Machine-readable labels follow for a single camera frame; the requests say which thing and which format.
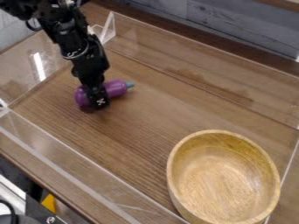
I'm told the yellow black equipment base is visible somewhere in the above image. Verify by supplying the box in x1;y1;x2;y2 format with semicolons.
0;156;89;224

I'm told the brown wooden bowl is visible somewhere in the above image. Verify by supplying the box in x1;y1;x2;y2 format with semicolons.
165;129;280;224

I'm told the black cable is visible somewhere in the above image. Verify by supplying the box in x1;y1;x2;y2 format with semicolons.
0;199;18;224

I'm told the purple toy eggplant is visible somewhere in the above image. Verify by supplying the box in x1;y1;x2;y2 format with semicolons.
74;80;134;108

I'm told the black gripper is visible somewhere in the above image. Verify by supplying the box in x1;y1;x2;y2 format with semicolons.
60;34;110;109

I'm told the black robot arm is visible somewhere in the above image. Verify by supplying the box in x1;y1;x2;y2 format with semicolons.
0;0;110;109

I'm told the clear acrylic corner bracket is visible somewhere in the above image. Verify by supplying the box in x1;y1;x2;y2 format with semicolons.
88;12;116;45

